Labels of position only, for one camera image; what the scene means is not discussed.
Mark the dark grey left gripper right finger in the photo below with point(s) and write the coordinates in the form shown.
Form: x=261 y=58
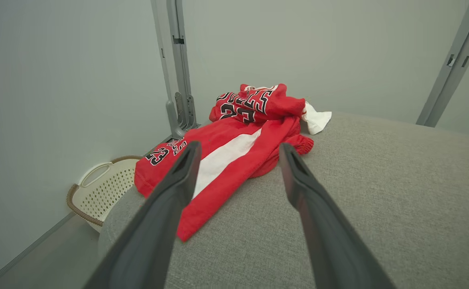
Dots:
x=330 y=241

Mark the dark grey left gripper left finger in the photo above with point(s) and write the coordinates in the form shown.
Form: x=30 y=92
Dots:
x=150 y=241

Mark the red shorts with white stripe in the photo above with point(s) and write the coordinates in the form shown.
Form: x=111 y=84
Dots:
x=226 y=188

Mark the red jersey with white sleeves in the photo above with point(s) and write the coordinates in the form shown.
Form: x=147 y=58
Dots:
x=282 y=106

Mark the grey fabric sofa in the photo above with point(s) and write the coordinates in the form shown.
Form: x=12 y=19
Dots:
x=378 y=208

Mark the cream perforated laundry basket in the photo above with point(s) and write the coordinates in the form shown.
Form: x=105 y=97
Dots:
x=106 y=188

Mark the grey metal partition post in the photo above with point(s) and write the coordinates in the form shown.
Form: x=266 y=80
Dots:
x=455 y=60
x=177 y=60

